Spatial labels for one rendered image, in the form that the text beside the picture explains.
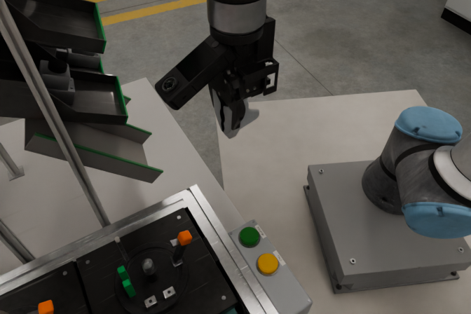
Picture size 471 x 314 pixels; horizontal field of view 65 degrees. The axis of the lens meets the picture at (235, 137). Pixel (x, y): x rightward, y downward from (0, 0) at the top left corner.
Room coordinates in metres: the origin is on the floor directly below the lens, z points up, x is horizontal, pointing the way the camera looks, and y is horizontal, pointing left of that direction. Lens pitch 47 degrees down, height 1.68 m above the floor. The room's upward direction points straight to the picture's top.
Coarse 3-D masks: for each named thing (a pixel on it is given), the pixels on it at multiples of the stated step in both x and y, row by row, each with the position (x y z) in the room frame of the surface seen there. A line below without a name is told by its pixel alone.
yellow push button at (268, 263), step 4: (264, 256) 0.34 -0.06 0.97; (268, 256) 0.34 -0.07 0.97; (272, 256) 0.34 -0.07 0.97; (260, 260) 0.33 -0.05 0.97; (264, 260) 0.33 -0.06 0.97; (268, 260) 0.33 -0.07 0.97; (272, 260) 0.33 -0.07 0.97; (276, 260) 0.33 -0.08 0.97; (260, 264) 0.32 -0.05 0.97; (264, 264) 0.32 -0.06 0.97; (268, 264) 0.32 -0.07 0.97; (272, 264) 0.32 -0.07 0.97; (276, 264) 0.32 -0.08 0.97; (260, 268) 0.31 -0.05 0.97; (264, 268) 0.31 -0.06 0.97; (268, 268) 0.31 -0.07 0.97; (272, 268) 0.31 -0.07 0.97; (276, 268) 0.31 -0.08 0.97; (264, 272) 0.31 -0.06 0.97; (268, 272) 0.30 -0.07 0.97; (272, 272) 0.31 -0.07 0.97
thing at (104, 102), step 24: (0, 48) 0.55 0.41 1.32; (0, 72) 0.54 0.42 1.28; (72, 72) 0.59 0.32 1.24; (0, 96) 0.44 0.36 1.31; (24, 96) 0.45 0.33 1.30; (96, 96) 0.55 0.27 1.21; (120, 96) 0.56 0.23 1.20; (72, 120) 0.47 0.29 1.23; (96, 120) 0.48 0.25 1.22; (120, 120) 0.49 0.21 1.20
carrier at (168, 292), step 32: (160, 224) 0.41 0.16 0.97; (192, 224) 0.41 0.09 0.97; (96, 256) 0.34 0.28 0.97; (128, 256) 0.33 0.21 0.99; (160, 256) 0.33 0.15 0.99; (192, 256) 0.34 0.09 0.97; (96, 288) 0.27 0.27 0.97; (128, 288) 0.25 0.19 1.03; (160, 288) 0.27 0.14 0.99; (192, 288) 0.27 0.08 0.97; (224, 288) 0.27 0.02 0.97
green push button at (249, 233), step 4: (244, 228) 0.40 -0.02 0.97; (248, 228) 0.40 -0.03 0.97; (252, 228) 0.40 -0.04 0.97; (240, 232) 0.39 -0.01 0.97; (244, 232) 0.39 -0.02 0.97; (248, 232) 0.39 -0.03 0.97; (252, 232) 0.39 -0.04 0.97; (256, 232) 0.39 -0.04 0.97; (240, 236) 0.38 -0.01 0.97; (244, 236) 0.38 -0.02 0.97; (248, 236) 0.38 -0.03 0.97; (252, 236) 0.38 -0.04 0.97; (256, 236) 0.38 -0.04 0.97; (244, 240) 0.37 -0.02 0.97; (248, 240) 0.37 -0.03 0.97; (252, 240) 0.37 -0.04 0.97; (256, 240) 0.37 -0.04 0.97; (244, 244) 0.37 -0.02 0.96; (248, 244) 0.36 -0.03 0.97; (252, 244) 0.36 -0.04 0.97
